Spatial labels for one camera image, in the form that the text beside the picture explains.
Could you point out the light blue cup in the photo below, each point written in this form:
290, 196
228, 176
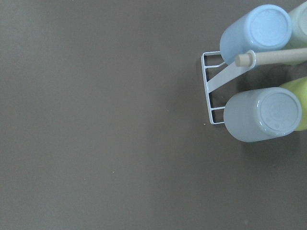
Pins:
266, 28

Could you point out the wooden rack handle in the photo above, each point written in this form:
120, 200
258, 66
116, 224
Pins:
290, 56

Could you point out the white wire cup rack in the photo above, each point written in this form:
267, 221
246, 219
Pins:
229, 73

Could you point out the sage green cup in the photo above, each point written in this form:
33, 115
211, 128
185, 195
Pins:
299, 31

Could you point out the pale grey-blue cup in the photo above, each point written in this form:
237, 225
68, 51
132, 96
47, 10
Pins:
262, 114

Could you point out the yellow-green cup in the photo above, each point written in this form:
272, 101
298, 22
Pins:
299, 88

